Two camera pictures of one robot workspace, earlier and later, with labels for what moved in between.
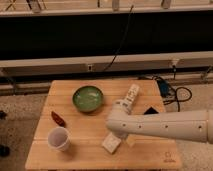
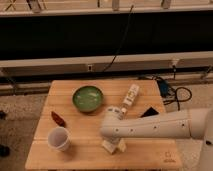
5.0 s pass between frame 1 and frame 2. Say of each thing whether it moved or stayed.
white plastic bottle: stayed
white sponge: stayed
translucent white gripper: moved
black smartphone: stayed
